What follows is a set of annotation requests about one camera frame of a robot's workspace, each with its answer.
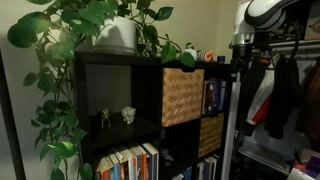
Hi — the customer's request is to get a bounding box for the silver clothes rod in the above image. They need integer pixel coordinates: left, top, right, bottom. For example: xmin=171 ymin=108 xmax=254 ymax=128
xmin=251 ymin=39 xmax=320 ymax=52

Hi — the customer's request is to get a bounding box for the woven reed storage basket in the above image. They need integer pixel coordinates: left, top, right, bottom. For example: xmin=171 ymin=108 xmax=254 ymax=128
xmin=161 ymin=67 xmax=206 ymax=128
xmin=198 ymin=112 xmax=226 ymax=159

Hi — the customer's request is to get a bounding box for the blue circuits textbook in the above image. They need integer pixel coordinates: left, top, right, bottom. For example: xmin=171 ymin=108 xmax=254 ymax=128
xmin=214 ymin=78 xmax=224 ymax=113

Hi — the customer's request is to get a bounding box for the orange and purple clutter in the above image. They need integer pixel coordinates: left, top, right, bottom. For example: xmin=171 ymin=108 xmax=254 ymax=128
xmin=287 ymin=148 xmax=320 ymax=180

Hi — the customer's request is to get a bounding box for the white door frame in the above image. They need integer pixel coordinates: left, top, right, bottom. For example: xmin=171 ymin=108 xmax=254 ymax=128
xmin=221 ymin=71 xmax=242 ymax=180

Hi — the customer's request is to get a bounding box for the white paperback book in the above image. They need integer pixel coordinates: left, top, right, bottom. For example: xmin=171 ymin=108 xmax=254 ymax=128
xmin=122 ymin=147 xmax=136 ymax=180

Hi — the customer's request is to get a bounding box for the dark brown hanging garment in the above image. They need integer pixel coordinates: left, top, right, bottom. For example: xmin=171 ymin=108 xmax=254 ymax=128
xmin=294 ymin=58 xmax=320 ymax=142

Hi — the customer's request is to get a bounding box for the black hanging garment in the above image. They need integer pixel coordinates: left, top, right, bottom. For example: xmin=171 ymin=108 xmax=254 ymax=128
xmin=264 ymin=54 xmax=302 ymax=140

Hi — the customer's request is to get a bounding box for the white plant pot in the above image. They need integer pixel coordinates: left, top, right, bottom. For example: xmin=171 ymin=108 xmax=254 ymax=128
xmin=91 ymin=15 xmax=138 ymax=56

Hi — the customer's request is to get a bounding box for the white closet shelf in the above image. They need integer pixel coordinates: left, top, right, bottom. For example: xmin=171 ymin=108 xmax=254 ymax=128
xmin=237 ymin=143 xmax=292 ymax=177

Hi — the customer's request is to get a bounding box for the orange and white book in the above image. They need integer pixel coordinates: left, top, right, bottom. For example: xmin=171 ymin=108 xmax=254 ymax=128
xmin=114 ymin=149 xmax=130 ymax=180

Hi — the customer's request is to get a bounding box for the green pothos plant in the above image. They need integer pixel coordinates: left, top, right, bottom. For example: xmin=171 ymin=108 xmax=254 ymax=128
xmin=6 ymin=0 xmax=202 ymax=180

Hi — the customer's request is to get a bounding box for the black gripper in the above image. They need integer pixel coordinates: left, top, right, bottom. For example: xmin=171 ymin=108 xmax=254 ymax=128
xmin=229 ymin=43 xmax=255 ymax=83

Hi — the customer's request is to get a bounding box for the black cube bookshelf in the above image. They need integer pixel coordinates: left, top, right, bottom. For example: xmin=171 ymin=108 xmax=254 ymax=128
xmin=71 ymin=49 xmax=236 ymax=180

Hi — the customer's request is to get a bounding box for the dark blue spine book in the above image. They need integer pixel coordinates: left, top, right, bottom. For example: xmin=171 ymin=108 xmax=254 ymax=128
xmin=143 ymin=142 xmax=160 ymax=180

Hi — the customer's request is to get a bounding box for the white and red jacket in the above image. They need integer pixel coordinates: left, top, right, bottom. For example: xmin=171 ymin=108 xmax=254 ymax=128
xmin=245 ymin=54 xmax=278 ymax=126

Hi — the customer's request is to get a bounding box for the black slanted pole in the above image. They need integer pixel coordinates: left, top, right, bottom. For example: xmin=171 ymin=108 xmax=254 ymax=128
xmin=0 ymin=49 xmax=27 ymax=180

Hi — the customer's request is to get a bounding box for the black spine book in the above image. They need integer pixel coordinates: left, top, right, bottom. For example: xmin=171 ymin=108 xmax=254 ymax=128
xmin=209 ymin=79 xmax=217 ymax=116

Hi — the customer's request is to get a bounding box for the grey blue spine book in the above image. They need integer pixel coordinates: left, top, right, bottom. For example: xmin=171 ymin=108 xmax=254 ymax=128
xmin=129 ymin=145 xmax=144 ymax=180

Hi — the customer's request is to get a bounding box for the orange plushie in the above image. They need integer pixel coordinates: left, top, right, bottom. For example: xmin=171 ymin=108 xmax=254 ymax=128
xmin=203 ymin=50 xmax=215 ymax=63

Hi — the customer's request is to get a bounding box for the cardboard box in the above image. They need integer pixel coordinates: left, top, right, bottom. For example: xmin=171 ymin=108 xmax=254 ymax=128
xmin=304 ymin=0 xmax=320 ymax=42

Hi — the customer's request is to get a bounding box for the white elephant figurine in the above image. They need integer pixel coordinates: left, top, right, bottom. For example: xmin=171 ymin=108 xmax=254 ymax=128
xmin=121 ymin=106 xmax=137 ymax=126

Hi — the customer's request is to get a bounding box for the white round plushie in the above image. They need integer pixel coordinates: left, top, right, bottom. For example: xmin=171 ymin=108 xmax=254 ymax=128
xmin=182 ymin=48 xmax=199 ymax=62

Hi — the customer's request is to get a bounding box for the cream book orange spine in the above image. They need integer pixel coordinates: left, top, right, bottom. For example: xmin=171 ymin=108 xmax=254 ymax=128
xmin=95 ymin=155 xmax=112 ymax=180

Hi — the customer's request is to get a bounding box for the brass animal figurine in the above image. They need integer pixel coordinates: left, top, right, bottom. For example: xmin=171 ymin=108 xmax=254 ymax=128
xmin=100 ymin=107 xmax=112 ymax=129

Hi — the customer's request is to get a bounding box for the black hanging jacket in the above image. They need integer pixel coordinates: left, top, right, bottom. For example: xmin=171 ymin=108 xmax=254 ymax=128
xmin=239 ymin=56 xmax=268 ymax=137

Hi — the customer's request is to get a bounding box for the brown spine book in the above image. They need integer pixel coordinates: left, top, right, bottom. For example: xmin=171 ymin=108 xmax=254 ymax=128
xmin=203 ymin=80 xmax=211 ymax=117

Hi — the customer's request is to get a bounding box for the bright blue book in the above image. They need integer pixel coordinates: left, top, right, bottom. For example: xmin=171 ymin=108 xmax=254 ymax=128
xmin=180 ymin=166 xmax=193 ymax=180

